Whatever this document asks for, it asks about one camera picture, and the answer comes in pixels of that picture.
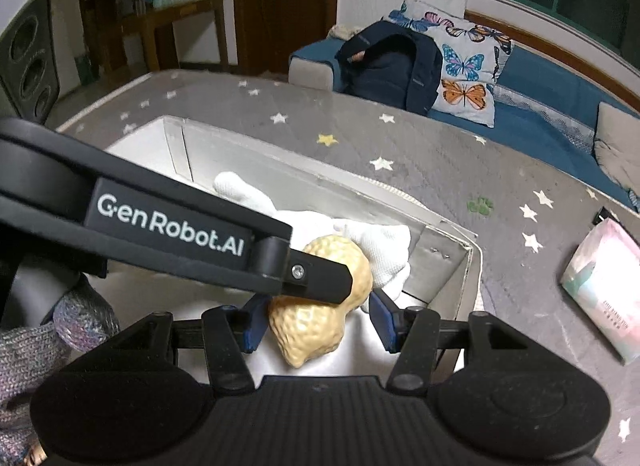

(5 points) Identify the dark blue backpack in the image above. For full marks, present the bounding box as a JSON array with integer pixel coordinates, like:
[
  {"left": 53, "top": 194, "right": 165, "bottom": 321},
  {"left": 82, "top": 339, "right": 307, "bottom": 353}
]
[{"left": 334, "top": 20, "right": 445, "bottom": 117}]

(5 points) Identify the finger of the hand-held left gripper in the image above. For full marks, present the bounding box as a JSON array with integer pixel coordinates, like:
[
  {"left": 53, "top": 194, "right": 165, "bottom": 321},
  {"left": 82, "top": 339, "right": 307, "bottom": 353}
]
[{"left": 252, "top": 236, "right": 354, "bottom": 307}]

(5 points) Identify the beige cloth on sofa arm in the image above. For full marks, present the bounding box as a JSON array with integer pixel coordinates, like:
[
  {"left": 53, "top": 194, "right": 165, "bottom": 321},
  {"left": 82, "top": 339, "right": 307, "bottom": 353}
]
[{"left": 327, "top": 23, "right": 361, "bottom": 41}]

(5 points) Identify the pastel tissue packet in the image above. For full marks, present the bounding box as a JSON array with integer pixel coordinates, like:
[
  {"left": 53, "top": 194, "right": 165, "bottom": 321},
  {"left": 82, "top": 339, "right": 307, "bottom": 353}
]
[{"left": 560, "top": 220, "right": 640, "bottom": 366}]

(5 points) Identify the white cardboard box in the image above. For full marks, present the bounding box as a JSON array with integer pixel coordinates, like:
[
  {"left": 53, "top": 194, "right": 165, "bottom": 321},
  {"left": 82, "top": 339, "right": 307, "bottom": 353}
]
[{"left": 102, "top": 114, "right": 483, "bottom": 378}]

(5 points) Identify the person's left hand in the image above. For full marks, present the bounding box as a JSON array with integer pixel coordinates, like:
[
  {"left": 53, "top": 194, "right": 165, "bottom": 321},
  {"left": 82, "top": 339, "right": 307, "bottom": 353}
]
[{"left": 0, "top": 278, "right": 122, "bottom": 466}]

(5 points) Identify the butterfly print pillow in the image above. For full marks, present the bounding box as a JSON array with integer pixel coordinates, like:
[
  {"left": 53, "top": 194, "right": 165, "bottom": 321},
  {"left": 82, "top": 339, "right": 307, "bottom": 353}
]
[{"left": 384, "top": 0, "right": 515, "bottom": 129}]

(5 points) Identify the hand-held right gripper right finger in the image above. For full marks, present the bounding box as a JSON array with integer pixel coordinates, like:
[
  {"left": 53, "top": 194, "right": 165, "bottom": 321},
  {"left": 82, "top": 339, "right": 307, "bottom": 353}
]
[{"left": 369, "top": 288, "right": 527, "bottom": 394}]

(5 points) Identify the grey star-printed blanket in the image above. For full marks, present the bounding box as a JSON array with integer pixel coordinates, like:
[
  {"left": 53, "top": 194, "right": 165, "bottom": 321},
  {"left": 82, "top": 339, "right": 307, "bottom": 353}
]
[{"left": 55, "top": 68, "right": 640, "bottom": 466}]

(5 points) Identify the white cloth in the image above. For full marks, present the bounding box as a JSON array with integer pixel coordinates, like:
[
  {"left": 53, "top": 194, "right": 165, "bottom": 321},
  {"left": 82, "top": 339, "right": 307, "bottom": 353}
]
[{"left": 212, "top": 171, "right": 412, "bottom": 297}]

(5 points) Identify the beige cushion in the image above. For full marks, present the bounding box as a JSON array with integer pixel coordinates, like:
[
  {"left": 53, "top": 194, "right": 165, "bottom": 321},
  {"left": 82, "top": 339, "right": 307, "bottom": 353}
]
[{"left": 592, "top": 102, "right": 640, "bottom": 191}]

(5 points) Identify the wooden table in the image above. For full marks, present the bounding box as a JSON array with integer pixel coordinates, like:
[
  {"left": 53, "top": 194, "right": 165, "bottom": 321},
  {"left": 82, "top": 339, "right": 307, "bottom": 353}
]
[{"left": 117, "top": 0, "right": 231, "bottom": 74}]

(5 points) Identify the blue sofa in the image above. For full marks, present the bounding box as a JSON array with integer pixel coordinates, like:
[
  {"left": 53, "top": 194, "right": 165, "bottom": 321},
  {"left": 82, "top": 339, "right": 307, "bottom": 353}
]
[{"left": 287, "top": 26, "right": 640, "bottom": 211}]

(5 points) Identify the brown wooden door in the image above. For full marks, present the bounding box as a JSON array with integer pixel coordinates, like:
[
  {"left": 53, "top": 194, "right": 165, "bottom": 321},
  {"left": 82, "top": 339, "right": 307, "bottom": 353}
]
[{"left": 232, "top": 0, "right": 341, "bottom": 79}]

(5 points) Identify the beige peanut toy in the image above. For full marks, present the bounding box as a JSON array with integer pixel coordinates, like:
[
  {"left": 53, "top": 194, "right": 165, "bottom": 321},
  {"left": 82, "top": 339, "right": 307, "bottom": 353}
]
[{"left": 268, "top": 235, "right": 373, "bottom": 369}]

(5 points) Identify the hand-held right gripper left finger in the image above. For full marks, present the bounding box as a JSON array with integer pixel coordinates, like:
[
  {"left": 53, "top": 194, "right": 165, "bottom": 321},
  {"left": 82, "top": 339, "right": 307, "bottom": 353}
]
[{"left": 100, "top": 291, "right": 274, "bottom": 394}]

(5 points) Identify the grey speaker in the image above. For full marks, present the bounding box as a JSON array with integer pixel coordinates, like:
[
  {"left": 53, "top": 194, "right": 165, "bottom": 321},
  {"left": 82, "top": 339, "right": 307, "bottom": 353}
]
[{"left": 0, "top": 0, "right": 62, "bottom": 121}]

